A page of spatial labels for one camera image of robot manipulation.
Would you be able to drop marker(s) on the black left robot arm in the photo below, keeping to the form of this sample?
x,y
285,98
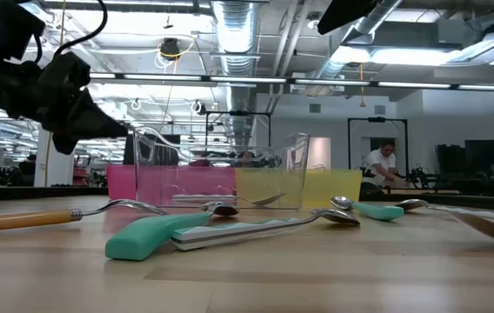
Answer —
x,y
3,26

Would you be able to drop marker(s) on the clear plastic bin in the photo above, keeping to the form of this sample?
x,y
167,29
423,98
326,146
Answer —
x,y
186,174

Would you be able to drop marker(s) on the black equipment rack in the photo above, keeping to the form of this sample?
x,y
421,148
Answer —
x,y
486,152

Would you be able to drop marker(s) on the person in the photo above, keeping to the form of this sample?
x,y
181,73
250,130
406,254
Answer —
x,y
245,156
27,169
382,163

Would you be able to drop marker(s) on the black background rig frame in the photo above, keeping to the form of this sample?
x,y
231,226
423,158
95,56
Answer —
x,y
377,118

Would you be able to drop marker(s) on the red translucent plastic tray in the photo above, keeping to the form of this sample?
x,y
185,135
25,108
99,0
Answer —
x,y
121,182

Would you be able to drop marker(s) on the long ceiling light bar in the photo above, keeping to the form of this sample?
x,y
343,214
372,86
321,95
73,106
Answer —
x,y
247,79

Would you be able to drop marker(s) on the white square column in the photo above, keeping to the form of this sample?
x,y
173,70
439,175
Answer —
x,y
62,169

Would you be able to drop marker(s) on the yellow translucent plastic tray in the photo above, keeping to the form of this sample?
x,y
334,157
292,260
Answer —
x,y
342,187

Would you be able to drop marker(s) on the grey wall vent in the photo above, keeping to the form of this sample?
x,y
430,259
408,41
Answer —
x,y
315,108

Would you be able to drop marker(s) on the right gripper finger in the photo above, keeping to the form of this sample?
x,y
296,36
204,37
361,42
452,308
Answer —
x,y
347,13

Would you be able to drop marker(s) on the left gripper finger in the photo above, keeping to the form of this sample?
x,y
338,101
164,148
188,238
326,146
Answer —
x,y
90,119
64,144

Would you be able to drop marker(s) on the silver spiral air duct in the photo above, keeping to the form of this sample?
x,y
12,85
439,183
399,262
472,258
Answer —
x,y
351,48
236,43

